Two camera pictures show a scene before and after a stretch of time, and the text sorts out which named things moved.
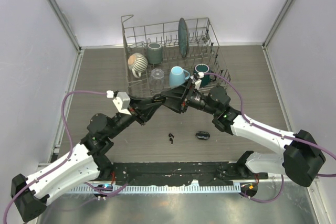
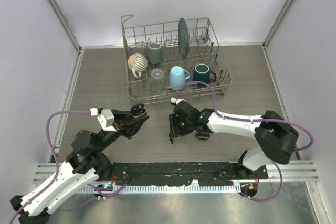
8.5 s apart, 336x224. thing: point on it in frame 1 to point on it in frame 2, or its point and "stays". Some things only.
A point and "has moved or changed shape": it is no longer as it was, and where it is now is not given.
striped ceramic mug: x=138 y=63 stays
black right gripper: x=174 y=102 to x=175 y=129
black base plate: x=179 y=173 stays
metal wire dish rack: x=162 y=56 stays
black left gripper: x=143 y=109 to x=127 y=125
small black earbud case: x=158 y=97 has moved or changed shape
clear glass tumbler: x=156 y=80 stays
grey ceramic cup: x=155 y=53 stays
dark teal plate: x=183 y=37 stays
